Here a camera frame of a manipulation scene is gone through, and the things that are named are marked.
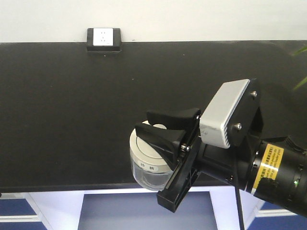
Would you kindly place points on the glass jar with beige lid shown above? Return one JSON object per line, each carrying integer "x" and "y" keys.
{"x": 149, "y": 169}

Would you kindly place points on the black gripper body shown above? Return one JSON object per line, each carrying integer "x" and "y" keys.
{"x": 232, "y": 166}

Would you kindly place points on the white socket in black box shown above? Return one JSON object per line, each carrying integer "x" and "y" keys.
{"x": 103, "y": 40}

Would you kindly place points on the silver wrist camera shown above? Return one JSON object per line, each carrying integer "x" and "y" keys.
{"x": 229, "y": 115}

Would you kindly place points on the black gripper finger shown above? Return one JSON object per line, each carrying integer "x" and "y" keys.
{"x": 166, "y": 142}
{"x": 174, "y": 120}

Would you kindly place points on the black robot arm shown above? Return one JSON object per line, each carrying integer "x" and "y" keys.
{"x": 273, "y": 170}

